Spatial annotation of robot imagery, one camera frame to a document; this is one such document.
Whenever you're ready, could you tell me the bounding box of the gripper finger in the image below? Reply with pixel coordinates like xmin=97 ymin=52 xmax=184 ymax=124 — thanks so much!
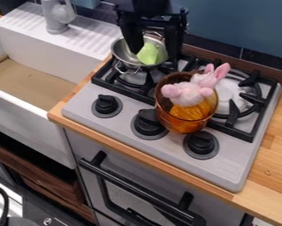
xmin=163 ymin=24 xmax=186 ymax=62
xmin=118 ymin=19 xmax=146 ymax=56

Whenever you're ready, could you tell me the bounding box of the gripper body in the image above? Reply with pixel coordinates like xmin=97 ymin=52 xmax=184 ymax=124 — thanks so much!
xmin=113 ymin=4 xmax=191 ymax=32

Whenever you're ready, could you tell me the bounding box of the silver pot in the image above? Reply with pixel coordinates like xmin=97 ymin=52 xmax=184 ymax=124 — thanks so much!
xmin=110 ymin=33 xmax=171 ymax=75

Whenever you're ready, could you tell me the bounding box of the yellow pot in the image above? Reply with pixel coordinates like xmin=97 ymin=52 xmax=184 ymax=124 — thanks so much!
xmin=153 ymin=72 xmax=220 ymax=135

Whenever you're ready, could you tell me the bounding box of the green toy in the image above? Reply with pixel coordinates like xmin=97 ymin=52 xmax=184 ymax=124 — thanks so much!
xmin=135 ymin=41 xmax=160 ymax=66

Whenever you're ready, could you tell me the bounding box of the pink plush bunny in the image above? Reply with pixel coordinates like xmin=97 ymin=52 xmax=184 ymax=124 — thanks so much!
xmin=159 ymin=62 xmax=232 ymax=108

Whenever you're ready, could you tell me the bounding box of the tap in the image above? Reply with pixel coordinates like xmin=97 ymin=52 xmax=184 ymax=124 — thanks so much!
xmin=40 ymin=0 xmax=77 ymax=35

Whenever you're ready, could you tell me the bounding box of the toy stove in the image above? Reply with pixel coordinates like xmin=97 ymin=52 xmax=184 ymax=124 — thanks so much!
xmin=61 ymin=54 xmax=282 ymax=194

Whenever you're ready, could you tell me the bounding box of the toy sink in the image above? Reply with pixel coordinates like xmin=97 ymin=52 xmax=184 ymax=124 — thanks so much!
xmin=0 ymin=2 xmax=125 ymax=170

